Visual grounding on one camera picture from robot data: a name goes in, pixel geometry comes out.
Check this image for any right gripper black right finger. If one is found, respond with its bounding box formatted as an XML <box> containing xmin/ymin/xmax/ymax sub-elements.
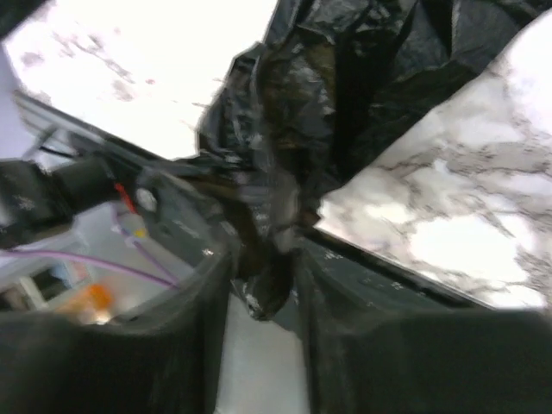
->
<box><xmin>296</xmin><ymin>254</ymin><xmax>551</xmax><ymax>413</ymax></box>

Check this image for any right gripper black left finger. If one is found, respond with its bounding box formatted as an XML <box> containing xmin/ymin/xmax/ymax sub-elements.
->
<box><xmin>1</xmin><ymin>248</ymin><xmax>233</xmax><ymax>413</ymax></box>

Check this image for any black plastic trash bag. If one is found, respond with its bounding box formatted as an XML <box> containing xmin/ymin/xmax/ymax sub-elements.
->
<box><xmin>198</xmin><ymin>1</ymin><xmax>551</xmax><ymax>320</ymax></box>

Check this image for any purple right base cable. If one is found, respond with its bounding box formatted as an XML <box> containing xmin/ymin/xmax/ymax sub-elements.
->
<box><xmin>0</xmin><ymin>202</ymin><xmax>178</xmax><ymax>290</ymax></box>

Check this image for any aluminium extrusion frame rail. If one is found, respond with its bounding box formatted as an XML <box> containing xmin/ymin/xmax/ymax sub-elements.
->
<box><xmin>13</xmin><ymin>91</ymin><xmax>108</xmax><ymax>154</ymax></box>

